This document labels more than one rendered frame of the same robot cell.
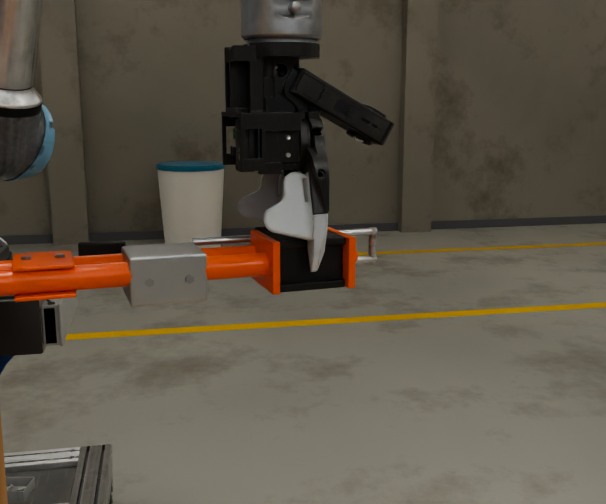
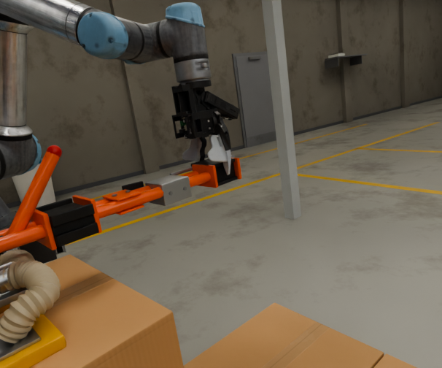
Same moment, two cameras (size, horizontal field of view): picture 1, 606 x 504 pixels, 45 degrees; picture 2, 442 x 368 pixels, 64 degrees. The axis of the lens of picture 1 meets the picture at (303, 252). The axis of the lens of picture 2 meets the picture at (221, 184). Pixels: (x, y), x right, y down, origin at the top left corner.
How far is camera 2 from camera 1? 0.30 m
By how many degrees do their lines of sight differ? 21
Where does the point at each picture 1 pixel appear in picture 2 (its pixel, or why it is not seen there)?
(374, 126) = (234, 111)
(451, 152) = (160, 131)
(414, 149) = (143, 133)
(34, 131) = (31, 146)
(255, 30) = (188, 77)
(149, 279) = (171, 192)
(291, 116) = (208, 112)
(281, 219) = (214, 155)
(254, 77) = (190, 97)
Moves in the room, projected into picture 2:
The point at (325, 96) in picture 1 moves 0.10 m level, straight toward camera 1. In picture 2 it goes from (216, 101) to (235, 99)
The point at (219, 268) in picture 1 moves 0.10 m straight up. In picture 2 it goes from (194, 181) to (186, 133)
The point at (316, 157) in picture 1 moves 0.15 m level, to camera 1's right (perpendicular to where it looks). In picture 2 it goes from (222, 127) to (281, 116)
